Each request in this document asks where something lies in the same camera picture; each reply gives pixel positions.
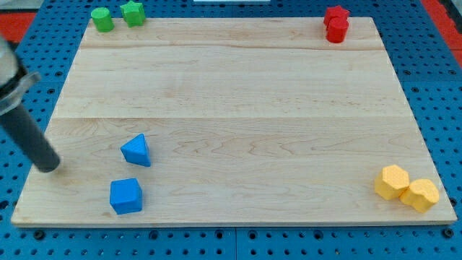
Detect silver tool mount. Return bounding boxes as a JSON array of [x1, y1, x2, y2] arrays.
[[1, 37, 41, 115]]

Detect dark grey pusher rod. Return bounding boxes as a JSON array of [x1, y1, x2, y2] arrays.
[[1, 105, 61, 173]]

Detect blue cube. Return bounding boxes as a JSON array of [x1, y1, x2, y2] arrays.
[[110, 178, 143, 215]]

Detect green cylinder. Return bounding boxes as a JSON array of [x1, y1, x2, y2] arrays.
[[90, 7, 114, 33]]

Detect blue triangular prism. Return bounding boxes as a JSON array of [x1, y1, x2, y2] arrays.
[[121, 134, 151, 167]]

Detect green star block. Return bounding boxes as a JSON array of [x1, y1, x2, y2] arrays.
[[120, 0, 146, 27]]

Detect wooden board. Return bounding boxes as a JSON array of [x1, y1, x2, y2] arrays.
[[11, 17, 457, 228]]

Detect red cylinder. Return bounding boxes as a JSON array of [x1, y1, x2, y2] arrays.
[[326, 17, 349, 43]]

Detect red star block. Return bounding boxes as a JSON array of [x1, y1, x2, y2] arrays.
[[323, 5, 350, 26]]

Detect yellow hexagon block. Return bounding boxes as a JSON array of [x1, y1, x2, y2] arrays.
[[374, 165, 410, 200]]

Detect yellow heart block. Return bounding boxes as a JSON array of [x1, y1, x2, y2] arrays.
[[399, 179, 440, 213]]

